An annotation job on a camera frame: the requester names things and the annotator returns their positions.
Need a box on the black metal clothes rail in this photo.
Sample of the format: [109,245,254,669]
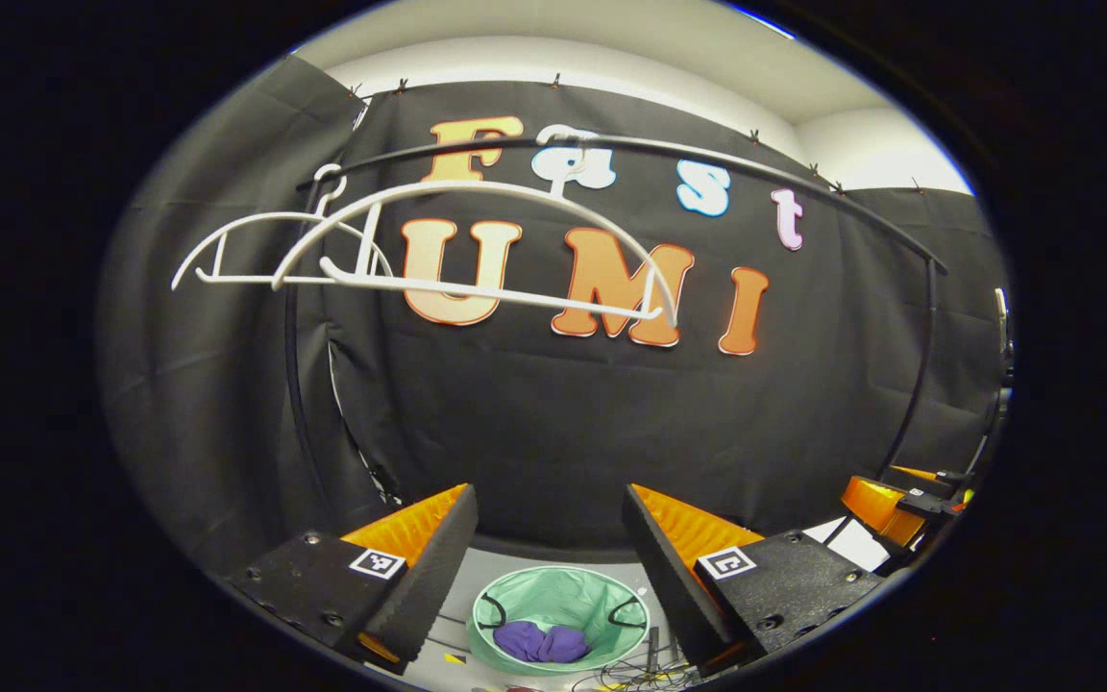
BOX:
[284,135,948,510]

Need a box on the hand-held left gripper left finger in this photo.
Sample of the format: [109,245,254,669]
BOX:
[227,483,480,677]

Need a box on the plain dark side cloth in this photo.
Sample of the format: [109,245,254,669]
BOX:
[97,53,367,578]

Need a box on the green laundry hamper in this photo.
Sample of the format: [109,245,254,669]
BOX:
[465,565,652,677]

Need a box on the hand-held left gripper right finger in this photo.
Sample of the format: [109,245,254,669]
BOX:
[623,483,886,679]

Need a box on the white plastic clothes hanger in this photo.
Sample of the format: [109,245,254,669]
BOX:
[171,163,396,291]
[270,125,679,328]

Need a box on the row of small cloth clips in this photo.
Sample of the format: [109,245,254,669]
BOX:
[280,50,924,193]

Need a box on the black backdrop cloth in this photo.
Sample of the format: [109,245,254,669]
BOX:
[289,79,1011,563]

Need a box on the purple corduroy jacket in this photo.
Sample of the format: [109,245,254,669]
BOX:
[493,620,593,664]

